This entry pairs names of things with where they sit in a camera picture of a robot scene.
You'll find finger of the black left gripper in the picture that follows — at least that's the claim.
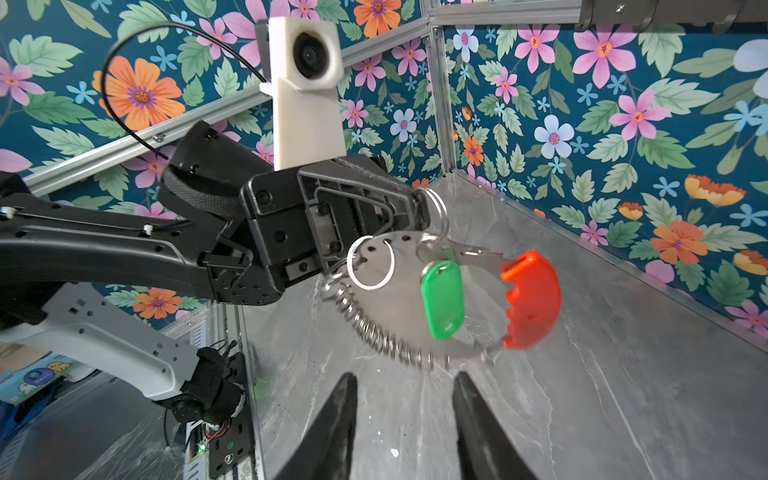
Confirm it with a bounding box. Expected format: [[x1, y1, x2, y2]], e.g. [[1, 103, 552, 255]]
[[297, 161, 429, 273]]

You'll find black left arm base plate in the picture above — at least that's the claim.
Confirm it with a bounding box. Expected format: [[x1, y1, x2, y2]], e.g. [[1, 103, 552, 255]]
[[184, 347, 256, 479]]

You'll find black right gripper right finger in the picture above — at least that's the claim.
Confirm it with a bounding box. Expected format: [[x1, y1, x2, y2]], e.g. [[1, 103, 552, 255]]
[[452, 371, 537, 480]]

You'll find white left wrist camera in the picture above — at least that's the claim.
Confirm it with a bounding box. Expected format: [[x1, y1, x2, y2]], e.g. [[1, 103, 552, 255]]
[[260, 17, 347, 171]]

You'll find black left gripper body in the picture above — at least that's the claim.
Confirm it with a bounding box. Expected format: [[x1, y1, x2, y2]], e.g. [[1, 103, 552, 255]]
[[197, 155, 391, 307]]

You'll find aluminium frame horizontal rear bar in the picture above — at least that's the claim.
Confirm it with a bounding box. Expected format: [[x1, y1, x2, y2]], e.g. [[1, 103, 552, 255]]
[[426, 0, 582, 26]]

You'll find black thin cable left wrist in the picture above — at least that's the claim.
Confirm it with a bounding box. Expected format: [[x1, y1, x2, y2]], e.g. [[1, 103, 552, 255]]
[[100, 22, 269, 162]]

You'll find aluminium frame bar left side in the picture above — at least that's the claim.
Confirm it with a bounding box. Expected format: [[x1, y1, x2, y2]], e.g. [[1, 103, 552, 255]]
[[24, 18, 430, 195]]

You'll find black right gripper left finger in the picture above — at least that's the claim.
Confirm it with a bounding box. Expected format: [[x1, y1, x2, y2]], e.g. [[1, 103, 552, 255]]
[[276, 372, 358, 480]]

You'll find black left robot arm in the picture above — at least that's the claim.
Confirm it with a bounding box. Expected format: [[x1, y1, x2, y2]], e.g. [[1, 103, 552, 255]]
[[1, 122, 429, 411]]

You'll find aluminium frame post left rear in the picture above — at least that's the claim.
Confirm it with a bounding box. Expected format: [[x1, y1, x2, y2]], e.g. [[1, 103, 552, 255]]
[[420, 0, 457, 174]]

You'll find green key tag with ring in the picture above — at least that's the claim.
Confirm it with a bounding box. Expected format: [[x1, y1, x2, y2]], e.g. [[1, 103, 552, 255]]
[[420, 260, 465, 341]]

